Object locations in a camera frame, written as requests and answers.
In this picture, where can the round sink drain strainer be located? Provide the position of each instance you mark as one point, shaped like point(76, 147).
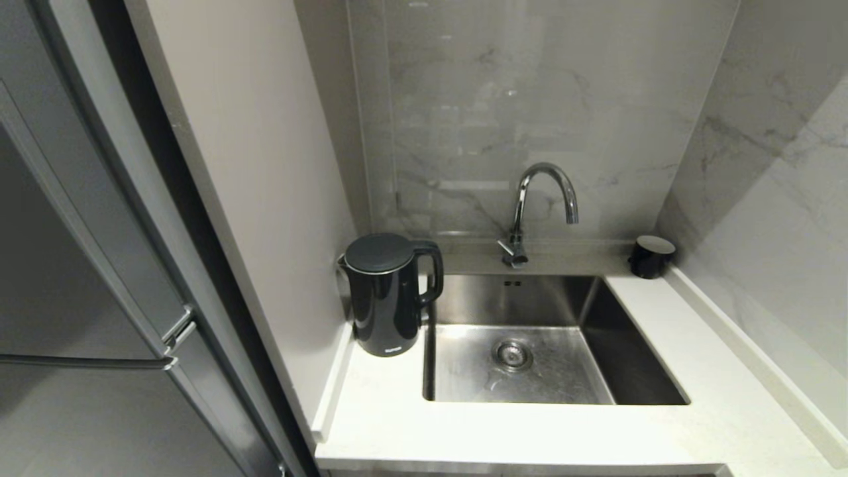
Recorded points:
point(514, 354)

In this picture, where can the chrome curved faucet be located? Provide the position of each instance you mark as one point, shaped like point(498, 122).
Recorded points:
point(519, 199)

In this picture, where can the black electric kettle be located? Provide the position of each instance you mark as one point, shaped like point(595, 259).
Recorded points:
point(384, 305)

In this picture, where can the black cup with white lid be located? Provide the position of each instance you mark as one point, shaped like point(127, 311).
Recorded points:
point(649, 260)

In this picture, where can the stainless steel sink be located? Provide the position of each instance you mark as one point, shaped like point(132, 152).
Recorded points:
point(530, 358)

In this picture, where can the grey refrigerator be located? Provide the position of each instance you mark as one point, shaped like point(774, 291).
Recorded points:
point(132, 265)

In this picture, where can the grey refrigerator door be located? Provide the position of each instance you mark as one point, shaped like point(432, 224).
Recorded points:
point(66, 199)
point(119, 424)

